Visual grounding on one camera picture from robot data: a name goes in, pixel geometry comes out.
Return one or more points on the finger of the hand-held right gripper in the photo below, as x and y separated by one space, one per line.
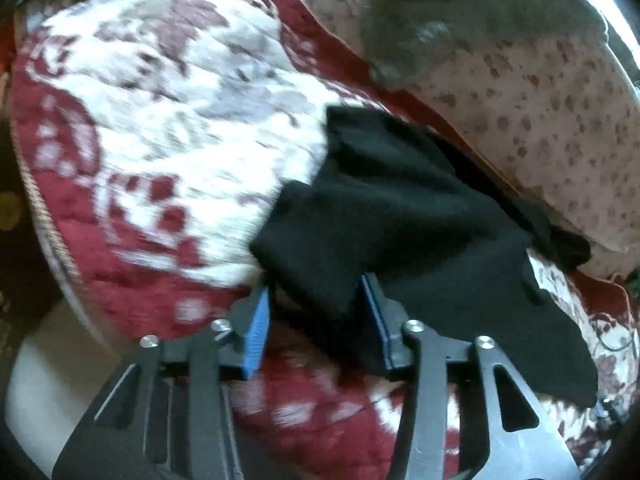
607 412

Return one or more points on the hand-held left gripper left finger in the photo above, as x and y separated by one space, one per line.
256 332

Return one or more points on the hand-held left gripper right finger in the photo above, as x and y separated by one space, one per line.
376 327

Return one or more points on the black pants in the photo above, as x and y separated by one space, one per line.
400 210

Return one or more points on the red white floral blanket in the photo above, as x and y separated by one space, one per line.
150 160

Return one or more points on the beige spotted pillow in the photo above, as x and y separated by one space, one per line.
525 110

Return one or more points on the grey green towel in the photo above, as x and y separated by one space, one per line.
465 15

